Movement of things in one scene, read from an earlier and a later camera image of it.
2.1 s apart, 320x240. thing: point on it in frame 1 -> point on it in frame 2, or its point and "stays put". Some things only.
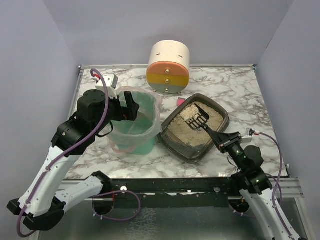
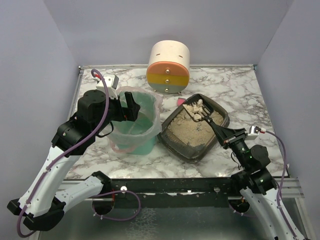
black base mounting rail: x=176 y=192 stays put
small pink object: x=180 y=101 stays put
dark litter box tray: x=187 y=144 stays put
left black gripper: x=127 y=111 stays put
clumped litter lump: x=190 y=112 -> x=195 y=110
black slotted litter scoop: x=201 y=122 -> x=199 y=111
